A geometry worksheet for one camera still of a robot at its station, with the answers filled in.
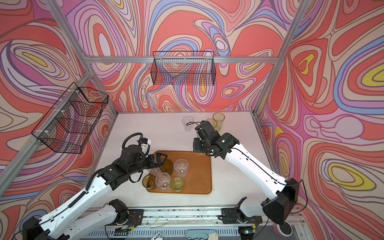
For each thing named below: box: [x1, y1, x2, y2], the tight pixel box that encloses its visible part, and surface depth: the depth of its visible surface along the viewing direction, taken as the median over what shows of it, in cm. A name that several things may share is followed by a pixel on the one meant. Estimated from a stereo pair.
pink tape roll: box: [273, 220, 293, 237], surface depth 67 cm
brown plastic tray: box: [153, 150, 212, 194], surface depth 86 cm
